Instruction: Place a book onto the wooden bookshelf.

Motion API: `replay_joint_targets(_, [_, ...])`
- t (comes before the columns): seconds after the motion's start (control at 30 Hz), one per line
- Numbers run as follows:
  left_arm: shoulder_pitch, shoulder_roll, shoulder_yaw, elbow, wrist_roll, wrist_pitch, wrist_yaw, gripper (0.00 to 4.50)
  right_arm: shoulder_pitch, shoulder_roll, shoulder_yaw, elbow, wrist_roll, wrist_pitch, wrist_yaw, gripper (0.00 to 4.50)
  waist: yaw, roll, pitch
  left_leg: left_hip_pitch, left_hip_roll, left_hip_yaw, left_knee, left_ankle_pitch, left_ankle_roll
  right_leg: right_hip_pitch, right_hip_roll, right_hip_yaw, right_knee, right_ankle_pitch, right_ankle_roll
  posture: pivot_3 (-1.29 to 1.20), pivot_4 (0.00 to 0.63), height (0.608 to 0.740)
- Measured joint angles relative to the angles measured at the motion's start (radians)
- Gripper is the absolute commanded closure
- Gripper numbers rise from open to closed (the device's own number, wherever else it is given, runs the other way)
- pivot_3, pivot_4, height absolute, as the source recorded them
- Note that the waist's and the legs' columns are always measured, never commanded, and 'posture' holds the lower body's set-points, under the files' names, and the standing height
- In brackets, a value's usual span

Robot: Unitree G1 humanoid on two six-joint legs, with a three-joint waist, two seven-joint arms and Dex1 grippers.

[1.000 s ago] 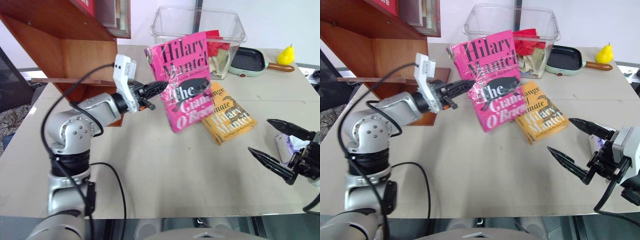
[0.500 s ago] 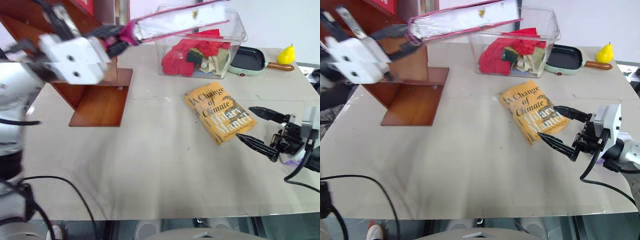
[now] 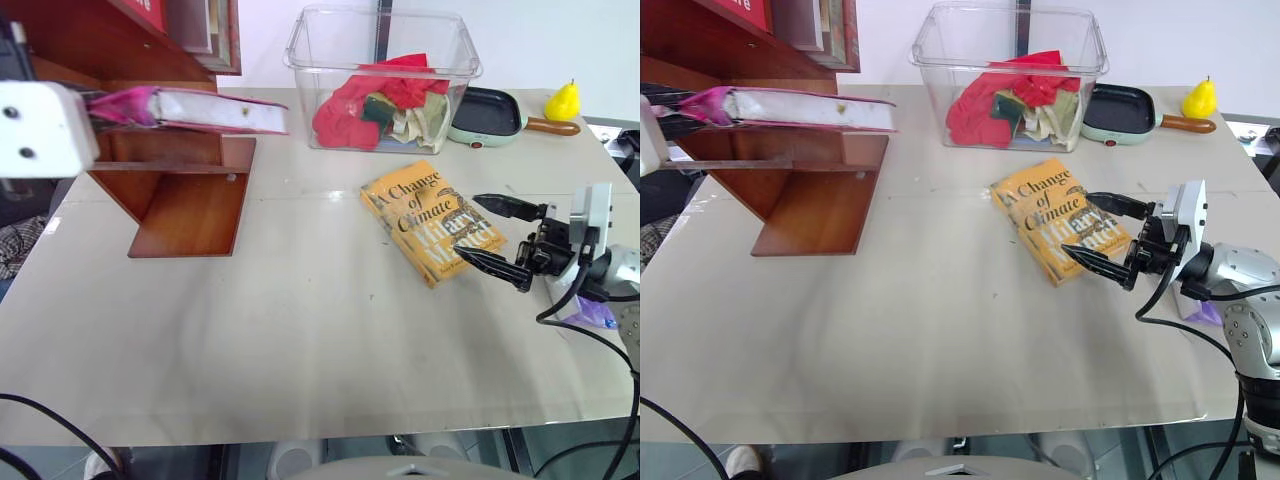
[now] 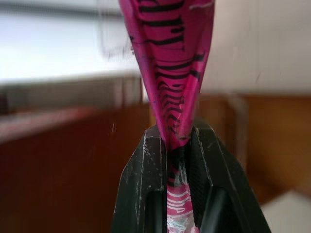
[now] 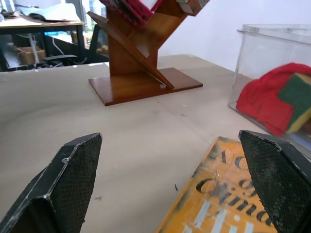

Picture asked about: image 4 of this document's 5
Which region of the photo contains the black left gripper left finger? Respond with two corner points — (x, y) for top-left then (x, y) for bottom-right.
(111, 124), (170, 233)

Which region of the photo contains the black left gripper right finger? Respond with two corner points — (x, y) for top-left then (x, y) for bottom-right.
(186, 118), (272, 233)

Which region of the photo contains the pink black-striped plastic packet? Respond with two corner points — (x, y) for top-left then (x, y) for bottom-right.
(118, 0), (215, 233)

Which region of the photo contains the wooden bookshelf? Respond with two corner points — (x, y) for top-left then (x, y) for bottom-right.
(0, 93), (311, 233)

